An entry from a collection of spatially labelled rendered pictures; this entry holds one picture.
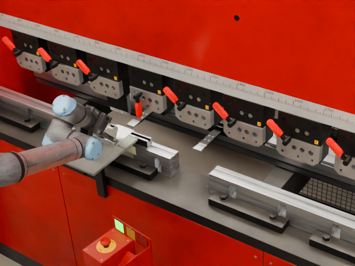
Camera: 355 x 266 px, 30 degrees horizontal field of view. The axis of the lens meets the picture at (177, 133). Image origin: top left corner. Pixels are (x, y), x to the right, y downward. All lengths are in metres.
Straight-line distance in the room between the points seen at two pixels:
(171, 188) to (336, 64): 0.90
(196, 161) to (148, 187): 1.59
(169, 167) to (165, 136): 1.81
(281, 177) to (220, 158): 1.59
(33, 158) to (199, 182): 0.75
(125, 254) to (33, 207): 0.80
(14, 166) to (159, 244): 0.86
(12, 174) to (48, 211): 1.09
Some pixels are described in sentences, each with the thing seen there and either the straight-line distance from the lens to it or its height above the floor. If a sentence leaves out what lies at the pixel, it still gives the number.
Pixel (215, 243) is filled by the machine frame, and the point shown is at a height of 0.77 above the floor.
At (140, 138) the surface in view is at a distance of 2.59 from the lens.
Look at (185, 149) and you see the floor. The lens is 4.21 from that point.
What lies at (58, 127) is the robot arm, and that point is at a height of 1.22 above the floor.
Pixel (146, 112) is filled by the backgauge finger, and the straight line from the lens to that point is 2.72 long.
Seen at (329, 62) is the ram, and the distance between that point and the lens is 1.93.
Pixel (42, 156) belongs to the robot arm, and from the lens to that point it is 2.08.
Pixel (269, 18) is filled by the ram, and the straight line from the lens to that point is 1.97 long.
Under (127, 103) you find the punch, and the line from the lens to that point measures 2.53.
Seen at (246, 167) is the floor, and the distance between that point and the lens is 4.05.
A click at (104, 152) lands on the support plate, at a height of 1.00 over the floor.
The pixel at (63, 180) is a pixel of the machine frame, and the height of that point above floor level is 0.75.
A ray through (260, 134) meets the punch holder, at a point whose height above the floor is 1.23.
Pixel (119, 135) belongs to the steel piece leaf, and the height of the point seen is 1.00.
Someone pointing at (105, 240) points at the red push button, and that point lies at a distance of 2.43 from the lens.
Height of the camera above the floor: 2.47
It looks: 34 degrees down
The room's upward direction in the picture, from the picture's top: 4 degrees counter-clockwise
